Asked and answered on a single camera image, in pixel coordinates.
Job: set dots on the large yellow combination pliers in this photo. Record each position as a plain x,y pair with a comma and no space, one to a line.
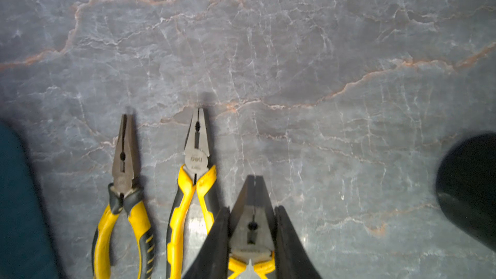
197,176

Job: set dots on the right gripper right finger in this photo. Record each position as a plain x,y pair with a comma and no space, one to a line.
291,259

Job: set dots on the teal plastic storage box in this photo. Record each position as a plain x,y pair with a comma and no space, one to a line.
26,249

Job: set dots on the black plant pot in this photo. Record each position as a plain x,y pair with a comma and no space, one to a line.
465,187

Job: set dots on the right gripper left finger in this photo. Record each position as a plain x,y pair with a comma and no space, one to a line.
213,258

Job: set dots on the yellow black combination pliers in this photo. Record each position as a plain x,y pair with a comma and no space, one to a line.
252,230

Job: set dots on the yellow needle nose pliers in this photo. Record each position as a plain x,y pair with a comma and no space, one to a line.
125,194

